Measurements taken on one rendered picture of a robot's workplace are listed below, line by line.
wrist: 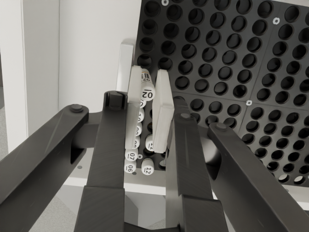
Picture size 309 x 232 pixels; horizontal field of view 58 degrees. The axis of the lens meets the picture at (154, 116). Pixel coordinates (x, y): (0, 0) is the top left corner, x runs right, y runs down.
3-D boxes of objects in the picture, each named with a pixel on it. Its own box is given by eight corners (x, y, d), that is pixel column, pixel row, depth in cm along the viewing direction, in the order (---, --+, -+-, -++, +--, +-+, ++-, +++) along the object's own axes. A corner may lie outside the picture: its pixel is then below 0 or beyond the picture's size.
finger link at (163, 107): (161, 106, 15) (174, 107, 15) (158, 68, 21) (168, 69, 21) (152, 153, 16) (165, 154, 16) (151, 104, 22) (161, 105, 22)
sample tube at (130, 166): (125, 147, 32) (122, 172, 28) (126, 138, 31) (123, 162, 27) (136, 148, 32) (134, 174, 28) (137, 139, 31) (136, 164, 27)
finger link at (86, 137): (120, 155, 14) (60, 148, 14) (126, 112, 19) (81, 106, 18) (123, 129, 13) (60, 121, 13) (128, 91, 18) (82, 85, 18)
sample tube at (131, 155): (127, 136, 31) (124, 161, 27) (128, 127, 31) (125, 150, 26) (138, 138, 31) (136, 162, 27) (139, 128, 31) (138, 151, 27)
